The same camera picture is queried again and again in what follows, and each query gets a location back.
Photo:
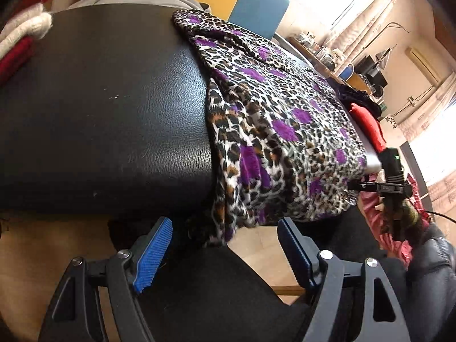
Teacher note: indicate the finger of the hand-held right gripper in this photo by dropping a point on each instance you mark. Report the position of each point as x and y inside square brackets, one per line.
[363, 186]

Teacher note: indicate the person's right hand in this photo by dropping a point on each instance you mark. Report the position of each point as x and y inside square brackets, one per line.
[411, 215]

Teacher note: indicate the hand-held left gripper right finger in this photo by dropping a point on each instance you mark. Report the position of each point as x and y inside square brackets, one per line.
[297, 253]

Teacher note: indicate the pale pink curtain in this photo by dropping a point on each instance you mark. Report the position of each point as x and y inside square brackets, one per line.
[367, 25]

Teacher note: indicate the blue round container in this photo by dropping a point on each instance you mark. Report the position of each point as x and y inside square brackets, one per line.
[346, 73]

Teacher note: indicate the row of small jars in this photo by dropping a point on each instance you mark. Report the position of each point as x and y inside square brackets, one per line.
[320, 51]

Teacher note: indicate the white knit folded garment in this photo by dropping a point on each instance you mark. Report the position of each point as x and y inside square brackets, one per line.
[25, 30]

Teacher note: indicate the dark purple cloth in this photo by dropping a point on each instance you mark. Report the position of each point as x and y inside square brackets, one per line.
[356, 96]

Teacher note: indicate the black desktop device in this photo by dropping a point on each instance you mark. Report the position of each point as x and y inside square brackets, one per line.
[372, 74]

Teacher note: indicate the grey yellow blue chair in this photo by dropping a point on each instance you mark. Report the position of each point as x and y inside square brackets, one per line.
[256, 7]

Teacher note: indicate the dark red folded garment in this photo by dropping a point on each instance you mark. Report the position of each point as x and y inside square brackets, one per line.
[14, 60]

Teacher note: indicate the leopard print floral garment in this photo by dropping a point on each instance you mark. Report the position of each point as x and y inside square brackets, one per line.
[270, 121]

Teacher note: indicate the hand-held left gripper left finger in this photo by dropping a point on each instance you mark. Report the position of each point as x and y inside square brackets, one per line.
[151, 256]

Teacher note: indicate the white patterned curtain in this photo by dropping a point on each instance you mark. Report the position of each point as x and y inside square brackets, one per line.
[427, 114]

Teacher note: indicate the person's black trousers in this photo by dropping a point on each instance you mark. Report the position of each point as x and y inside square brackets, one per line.
[221, 292]

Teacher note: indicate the wall air conditioner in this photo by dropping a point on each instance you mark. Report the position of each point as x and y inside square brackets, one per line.
[422, 63]

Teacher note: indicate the pink shiny cloth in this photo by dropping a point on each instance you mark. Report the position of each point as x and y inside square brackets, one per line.
[370, 208]

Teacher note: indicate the red cloth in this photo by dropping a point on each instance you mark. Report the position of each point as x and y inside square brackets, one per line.
[367, 124]

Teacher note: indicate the wooden side shelf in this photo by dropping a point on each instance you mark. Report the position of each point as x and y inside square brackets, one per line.
[320, 65]

